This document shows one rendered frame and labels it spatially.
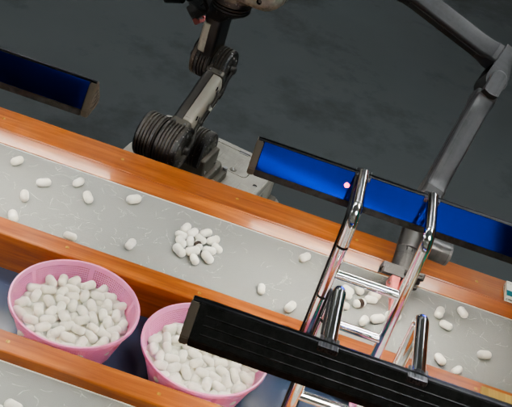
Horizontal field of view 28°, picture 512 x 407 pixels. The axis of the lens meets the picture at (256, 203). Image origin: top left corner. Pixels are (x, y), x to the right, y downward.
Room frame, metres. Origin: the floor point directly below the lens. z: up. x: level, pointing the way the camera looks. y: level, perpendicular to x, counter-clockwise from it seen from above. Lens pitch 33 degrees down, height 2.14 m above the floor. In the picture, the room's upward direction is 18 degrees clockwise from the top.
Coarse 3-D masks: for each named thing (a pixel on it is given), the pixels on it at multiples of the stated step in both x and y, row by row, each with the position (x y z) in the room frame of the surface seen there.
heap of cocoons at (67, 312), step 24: (48, 288) 1.59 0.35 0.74; (72, 288) 1.62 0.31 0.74; (96, 288) 1.66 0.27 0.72; (24, 312) 1.50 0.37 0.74; (48, 312) 1.53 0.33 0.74; (72, 312) 1.56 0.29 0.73; (96, 312) 1.59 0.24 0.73; (120, 312) 1.60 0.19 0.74; (48, 336) 1.47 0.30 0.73; (72, 336) 1.48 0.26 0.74; (96, 336) 1.51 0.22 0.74; (120, 336) 1.55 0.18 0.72
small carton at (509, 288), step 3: (507, 282) 2.11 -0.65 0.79; (510, 282) 2.11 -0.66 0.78; (504, 285) 2.11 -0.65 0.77; (507, 285) 2.09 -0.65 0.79; (510, 285) 2.10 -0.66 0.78; (504, 288) 2.10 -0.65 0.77; (507, 288) 2.08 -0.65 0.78; (510, 288) 2.09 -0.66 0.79; (504, 291) 2.09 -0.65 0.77; (507, 291) 2.07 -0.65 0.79; (510, 291) 2.08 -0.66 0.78; (504, 294) 2.07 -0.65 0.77; (507, 294) 2.06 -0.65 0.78; (510, 294) 2.06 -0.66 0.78; (504, 297) 2.06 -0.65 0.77; (507, 297) 2.06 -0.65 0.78; (510, 297) 2.06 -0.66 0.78; (507, 300) 2.06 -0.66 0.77; (510, 300) 2.05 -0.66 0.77
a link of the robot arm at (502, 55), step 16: (400, 0) 2.44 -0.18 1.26; (416, 0) 2.42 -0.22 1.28; (432, 0) 2.44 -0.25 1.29; (432, 16) 2.41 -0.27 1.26; (448, 16) 2.42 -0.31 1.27; (448, 32) 2.41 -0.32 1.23; (464, 32) 2.41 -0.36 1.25; (480, 32) 2.42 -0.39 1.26; (464, 48) 2.41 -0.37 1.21; (480, 48) 2.39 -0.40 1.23; (496, 48) 2.40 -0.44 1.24; (480, 64) 2.41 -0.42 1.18; (496, 64) 2.37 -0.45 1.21; (480, 80) 2.36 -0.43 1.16
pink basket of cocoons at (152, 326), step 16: (176, 304) 1.64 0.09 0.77; (160, 320) 1.61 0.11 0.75; (176, 320) 1.63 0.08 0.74; (144, 336) 1.52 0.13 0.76; (144, 352) 1.47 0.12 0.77; (176, 384) 1.42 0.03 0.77; (256, 384) 1.49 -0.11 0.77; (208, 400) 1.43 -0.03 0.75; (224, 400) 1.44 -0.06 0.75; (240, 400) 1.49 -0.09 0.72
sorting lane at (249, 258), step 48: (0, 144) 2.04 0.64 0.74; (0, 192) 1.86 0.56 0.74; (48, 192) 1.92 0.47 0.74; (96, 192) 1.98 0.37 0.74; (144, 192) 2.04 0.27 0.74; (96, 240) 1.80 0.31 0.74; (144, 240) 1.86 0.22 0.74; (240, 240) 1.98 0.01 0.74; (240, 288) 1.80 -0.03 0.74; (288, 288) 1.86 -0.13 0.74; (432, 336) 1.86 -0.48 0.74; (480, 336) 1.92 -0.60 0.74
